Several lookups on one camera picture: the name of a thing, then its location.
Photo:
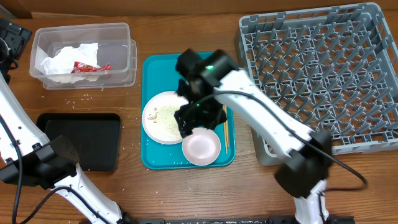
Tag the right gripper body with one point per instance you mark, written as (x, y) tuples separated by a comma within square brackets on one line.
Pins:
[(209, 114)]

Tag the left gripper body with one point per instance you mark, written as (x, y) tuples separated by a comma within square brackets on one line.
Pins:
[(13, 40)]

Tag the wooden chopstick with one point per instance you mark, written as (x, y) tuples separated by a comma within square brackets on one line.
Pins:
[(225, 129), (226, 113)]

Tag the small pink bowl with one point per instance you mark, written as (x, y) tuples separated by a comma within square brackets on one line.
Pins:
[(202, 147)]

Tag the white napkin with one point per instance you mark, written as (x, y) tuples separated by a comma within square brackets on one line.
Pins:
[(59, 67)]

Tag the red sauce packet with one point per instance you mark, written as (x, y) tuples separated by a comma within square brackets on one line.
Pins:
[(85, 68)]

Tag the gray dishwasher rack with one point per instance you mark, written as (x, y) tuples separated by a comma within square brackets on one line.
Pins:
[(331, 68)]

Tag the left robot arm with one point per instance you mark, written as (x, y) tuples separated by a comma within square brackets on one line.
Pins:
[(32, 159)]

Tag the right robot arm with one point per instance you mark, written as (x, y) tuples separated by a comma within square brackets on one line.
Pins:
[(211, 83)]

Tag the clear plastic waste bin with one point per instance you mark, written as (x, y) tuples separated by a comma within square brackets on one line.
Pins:
[(113, 45)]

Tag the large white plate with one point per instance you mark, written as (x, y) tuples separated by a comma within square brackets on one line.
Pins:
[(155, 130)]

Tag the teal serving tray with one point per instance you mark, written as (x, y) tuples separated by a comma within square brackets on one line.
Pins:
[(159, 75)]

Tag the black rectangular tray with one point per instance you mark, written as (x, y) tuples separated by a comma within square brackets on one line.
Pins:
[(95, 136)]

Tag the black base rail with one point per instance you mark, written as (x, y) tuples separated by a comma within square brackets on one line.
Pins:
[(270, 220)]

